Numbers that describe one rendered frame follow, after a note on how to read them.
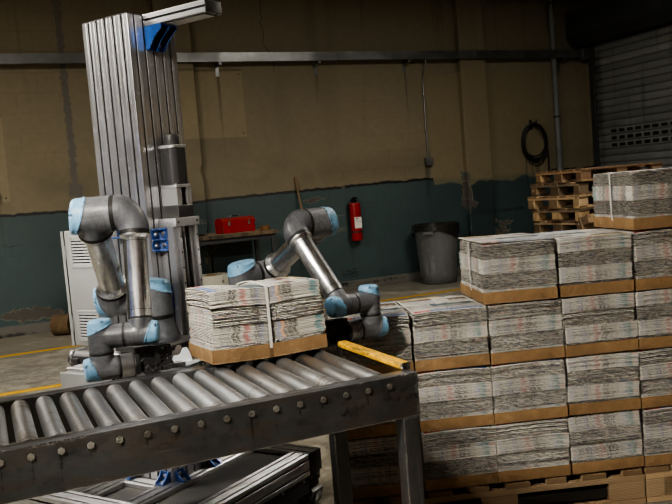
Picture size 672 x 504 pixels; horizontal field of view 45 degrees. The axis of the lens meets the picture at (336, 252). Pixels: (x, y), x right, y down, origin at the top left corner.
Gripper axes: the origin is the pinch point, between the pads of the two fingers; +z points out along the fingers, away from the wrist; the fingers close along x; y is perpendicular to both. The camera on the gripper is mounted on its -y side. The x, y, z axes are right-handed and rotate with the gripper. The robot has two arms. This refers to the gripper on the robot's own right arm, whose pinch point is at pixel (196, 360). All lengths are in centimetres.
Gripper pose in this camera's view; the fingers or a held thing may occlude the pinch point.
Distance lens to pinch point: 270.9
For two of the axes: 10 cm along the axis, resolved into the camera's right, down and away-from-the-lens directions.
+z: 9.1, -1.1, 3.9
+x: -3.9, 0.3, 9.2
